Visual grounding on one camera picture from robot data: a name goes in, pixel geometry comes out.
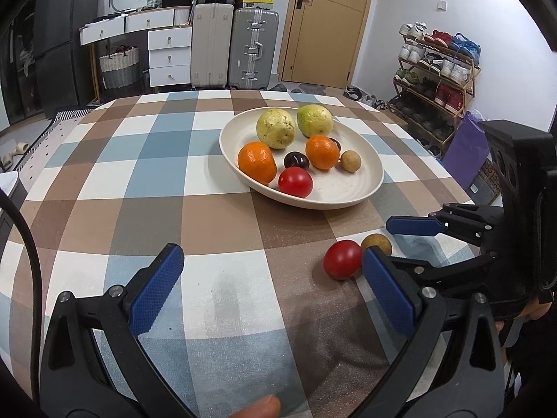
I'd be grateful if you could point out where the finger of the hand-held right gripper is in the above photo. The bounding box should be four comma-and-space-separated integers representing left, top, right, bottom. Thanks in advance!
385, 250, 497, 292
386, 215, 481, 238

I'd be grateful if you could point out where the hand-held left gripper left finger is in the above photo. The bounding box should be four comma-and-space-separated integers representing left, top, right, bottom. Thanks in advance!
39, 244, 198, 418

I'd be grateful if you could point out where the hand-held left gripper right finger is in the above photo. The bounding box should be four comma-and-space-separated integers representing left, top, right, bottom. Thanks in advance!
354, 247, 518, 418

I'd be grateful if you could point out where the small brown round fruit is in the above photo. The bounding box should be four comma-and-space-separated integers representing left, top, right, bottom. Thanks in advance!
360, 233, 392, 255
340, 150, 362, 172

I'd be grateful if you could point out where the red tomato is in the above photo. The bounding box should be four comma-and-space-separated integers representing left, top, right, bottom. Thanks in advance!
278, 167, 314, 199
323, 240, 363, 280

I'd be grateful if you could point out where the cream round plate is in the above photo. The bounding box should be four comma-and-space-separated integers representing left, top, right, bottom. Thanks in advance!
219, 107, 384, 210

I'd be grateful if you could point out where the orange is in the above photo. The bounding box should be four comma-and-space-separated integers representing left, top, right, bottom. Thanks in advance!
237, 141, 278, 185
305, 135, 340, 170

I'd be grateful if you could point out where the person's right hand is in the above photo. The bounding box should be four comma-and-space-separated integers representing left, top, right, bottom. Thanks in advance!
494, 300, 553, 334

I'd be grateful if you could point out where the person's left hand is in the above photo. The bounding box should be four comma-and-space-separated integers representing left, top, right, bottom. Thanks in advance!
224, 394, 281, 418

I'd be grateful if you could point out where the patterned dark doormat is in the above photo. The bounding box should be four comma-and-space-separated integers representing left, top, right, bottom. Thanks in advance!
465, 157, 505, 207

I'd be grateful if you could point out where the purple paper bag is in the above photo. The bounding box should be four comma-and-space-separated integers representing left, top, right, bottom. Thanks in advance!
440, 111, 490, 190

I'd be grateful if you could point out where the checkered tablecloth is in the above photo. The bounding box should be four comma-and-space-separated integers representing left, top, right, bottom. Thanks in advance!
0, 89, 479, 418

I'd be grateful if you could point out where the wooden shoe rack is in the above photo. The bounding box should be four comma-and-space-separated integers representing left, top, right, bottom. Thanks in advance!
387, 22, 481, 157

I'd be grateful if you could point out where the pile of loose shoes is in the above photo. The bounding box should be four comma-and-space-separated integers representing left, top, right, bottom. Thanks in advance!
343, 86, 388, 110

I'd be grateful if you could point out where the yellow-green guava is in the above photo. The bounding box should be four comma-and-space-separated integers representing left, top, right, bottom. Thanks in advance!
297, 104, 334, 138
256, 109, 297, 149

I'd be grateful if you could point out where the group of racked sneakers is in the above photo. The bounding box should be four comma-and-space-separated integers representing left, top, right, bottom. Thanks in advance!
389, 22, 481, 153

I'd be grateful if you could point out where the beige dotted floor mat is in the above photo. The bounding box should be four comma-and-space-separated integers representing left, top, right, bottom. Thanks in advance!
17, 117, 83, 184

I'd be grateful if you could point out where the striped rug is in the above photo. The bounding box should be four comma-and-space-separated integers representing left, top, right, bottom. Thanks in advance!
52, 107, 94, 125

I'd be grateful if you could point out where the wooden door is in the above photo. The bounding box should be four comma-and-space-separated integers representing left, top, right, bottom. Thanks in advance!
278, 0, 378, 84

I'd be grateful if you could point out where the woven laundry basket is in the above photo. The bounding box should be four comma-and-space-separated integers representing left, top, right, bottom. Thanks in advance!
99, 45, 141, 90

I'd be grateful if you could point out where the silver suitcase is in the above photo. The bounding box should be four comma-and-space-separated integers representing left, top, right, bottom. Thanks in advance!
228, 6, 280, 91

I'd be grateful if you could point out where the white drawer desk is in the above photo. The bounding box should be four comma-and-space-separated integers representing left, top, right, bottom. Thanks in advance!
79, 5, 193, 96

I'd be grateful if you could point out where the beige suitcase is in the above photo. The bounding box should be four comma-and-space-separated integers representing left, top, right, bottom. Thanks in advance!
191, 2, 235, 89

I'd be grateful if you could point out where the tall dark glass cabinet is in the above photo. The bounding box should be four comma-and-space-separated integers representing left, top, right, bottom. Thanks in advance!
0, 0, 44, 125

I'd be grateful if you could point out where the dark grey refrigerator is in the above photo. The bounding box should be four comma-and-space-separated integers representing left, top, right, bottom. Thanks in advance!
32, 0, 103, 107

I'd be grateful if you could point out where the black cable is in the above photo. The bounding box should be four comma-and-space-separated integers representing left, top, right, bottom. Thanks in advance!
0, 189, 44, 397

